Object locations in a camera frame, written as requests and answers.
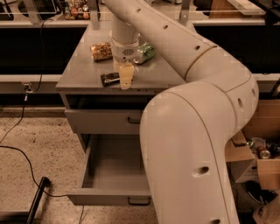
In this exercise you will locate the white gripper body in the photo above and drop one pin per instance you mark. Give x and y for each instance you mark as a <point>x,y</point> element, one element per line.
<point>125,52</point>

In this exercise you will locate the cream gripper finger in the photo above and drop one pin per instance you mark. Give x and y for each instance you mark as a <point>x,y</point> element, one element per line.
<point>126,72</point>

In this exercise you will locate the dark rxbar chocolate wrapper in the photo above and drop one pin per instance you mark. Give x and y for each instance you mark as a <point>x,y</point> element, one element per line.
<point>109,79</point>

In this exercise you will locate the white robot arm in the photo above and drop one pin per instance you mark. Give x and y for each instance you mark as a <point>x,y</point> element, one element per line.
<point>184,130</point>

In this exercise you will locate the grey metal drawer cabinet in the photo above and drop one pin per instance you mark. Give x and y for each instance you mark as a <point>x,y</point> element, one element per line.
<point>80,85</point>

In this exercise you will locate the closed upper grey drawer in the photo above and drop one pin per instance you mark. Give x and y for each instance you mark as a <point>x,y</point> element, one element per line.
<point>104,121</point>

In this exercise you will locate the open grey middle drawer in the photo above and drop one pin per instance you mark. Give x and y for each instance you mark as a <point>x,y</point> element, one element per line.
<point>113,173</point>

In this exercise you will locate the green soda can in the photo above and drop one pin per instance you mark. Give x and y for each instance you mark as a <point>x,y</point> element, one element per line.
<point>145,52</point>

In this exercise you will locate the group of colourful cans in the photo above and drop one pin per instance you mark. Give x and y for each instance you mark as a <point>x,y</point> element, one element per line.
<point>76,10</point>

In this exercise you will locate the black stand leg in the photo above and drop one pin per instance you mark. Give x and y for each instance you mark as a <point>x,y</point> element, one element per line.
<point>44,182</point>

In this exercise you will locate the open cardboard box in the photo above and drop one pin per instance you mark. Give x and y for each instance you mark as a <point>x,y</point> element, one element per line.
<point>241,155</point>

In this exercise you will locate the red can in box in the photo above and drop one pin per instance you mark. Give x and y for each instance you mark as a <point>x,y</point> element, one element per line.
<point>263,152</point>

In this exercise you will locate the black shoe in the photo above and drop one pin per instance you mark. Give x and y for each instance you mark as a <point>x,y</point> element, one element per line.
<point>261,196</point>

